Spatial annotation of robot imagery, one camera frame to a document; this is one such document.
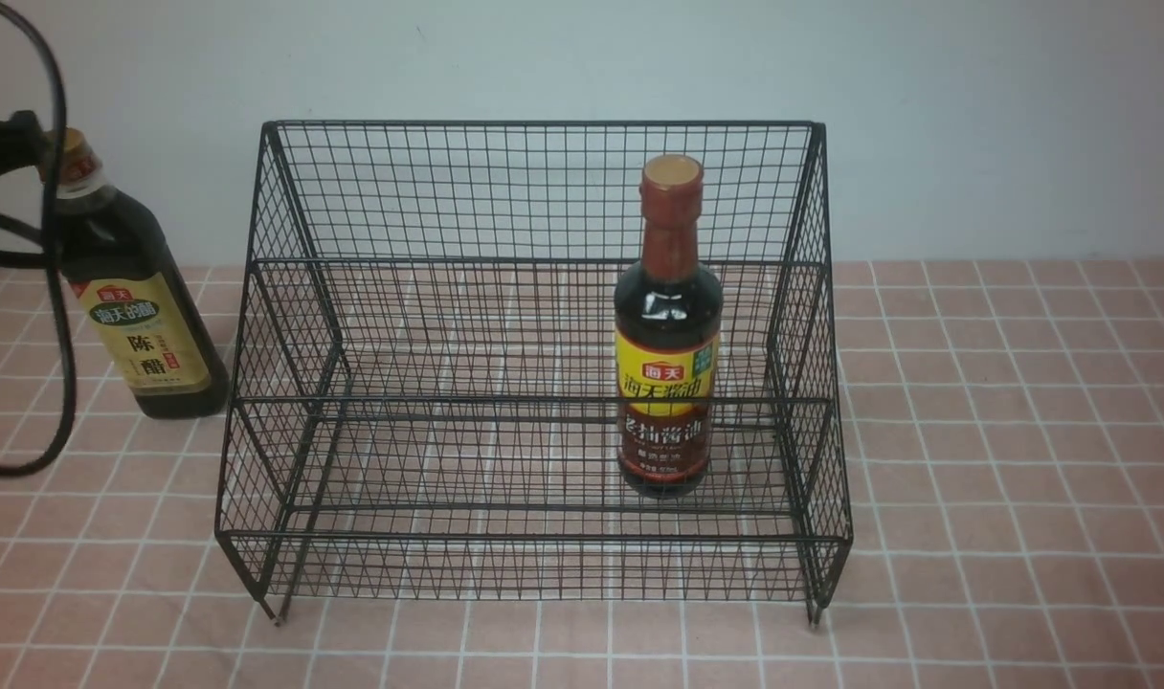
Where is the black wire shelf rack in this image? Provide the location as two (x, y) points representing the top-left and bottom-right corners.
(214, 121), (854, 625)

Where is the vinegar bottle gold cap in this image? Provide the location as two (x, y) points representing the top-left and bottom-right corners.
(54, 127), (229, 420)

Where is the black cable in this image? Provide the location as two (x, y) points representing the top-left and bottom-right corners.
(0, 0), (78, 478)

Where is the dark soy sauce bottle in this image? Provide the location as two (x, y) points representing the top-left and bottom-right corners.
(613, 154), (724, 499)

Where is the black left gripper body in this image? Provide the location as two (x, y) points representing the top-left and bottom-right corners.
(0, 111), (50, 178)

